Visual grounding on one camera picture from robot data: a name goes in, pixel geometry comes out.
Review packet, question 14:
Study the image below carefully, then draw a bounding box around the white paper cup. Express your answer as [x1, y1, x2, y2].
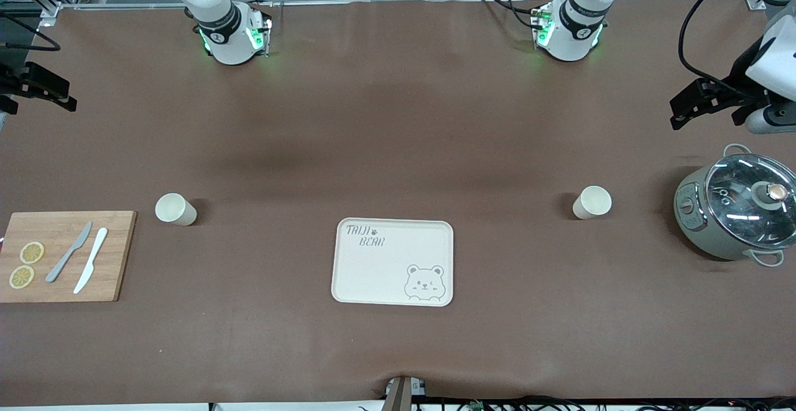
[155, 193, 198, 226]
[572, 185, 613, 221]

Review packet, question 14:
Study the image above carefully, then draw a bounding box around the glass pot lid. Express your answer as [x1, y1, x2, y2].
[705, 153, 796, 250]

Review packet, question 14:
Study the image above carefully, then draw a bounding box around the grey plastic knife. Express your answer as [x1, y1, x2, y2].
[45, 221, 93, 284]

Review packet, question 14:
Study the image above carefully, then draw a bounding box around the white plastic knife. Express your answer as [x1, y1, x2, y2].
[73, 228, 109, 295]

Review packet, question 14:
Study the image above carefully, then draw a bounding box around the wooden cutting board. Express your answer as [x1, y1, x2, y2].
[0, 211, 137, 303]

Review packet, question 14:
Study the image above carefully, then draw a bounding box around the cream tray with bear print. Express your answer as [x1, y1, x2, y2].
[331, 218, 455, 307]

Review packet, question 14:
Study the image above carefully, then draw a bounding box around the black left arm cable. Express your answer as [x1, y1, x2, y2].
[678, 0, 796, 98]

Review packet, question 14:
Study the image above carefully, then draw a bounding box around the front camera mount post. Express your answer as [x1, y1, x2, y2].
[384, 375, 427, 411]

